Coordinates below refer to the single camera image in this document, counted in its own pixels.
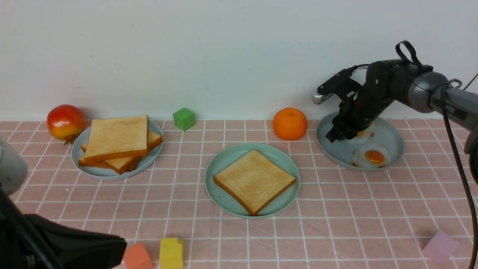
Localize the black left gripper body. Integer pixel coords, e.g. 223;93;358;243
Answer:
26;213;127;269

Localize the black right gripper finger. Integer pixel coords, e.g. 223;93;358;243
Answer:
325;126;342;143
336;129;358;141

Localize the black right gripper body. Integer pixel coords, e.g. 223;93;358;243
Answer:
332;60;402;131

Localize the fried egg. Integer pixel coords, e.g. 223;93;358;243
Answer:
352;143;391;169
348;123;375;144

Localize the toast slice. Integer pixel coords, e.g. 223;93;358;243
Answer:
213;149;298;216
84;114;149;163
77;154;142;175
81;130;163;158

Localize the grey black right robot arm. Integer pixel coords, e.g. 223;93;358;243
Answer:
312;41;478;179

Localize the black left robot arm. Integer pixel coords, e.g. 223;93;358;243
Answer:
0;138;127;269

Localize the grey-blue egg plate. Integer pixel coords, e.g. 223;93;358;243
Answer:
316;112;405;172

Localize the orange fruit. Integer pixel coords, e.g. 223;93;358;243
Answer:
273;107;308;141

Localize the orange block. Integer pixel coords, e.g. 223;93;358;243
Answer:
123;242;154;269

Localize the light blue bread plate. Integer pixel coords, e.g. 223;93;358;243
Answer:
71;127;162;180

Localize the yellow block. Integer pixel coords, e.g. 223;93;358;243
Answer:
159;237;184;269

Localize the pink checked tablecloth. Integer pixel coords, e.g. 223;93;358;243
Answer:
0;119;472;269

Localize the red yellow pomegranate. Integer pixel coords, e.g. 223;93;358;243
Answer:
47;104;86;145

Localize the teal centre plate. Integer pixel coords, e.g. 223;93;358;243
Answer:
204;143;301;219

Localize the pink block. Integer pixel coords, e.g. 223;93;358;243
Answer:
423;230;459;265

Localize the green cube block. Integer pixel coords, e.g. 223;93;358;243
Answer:
173;108;196;132

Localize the black cable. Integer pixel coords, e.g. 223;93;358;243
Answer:
441;73;478;269

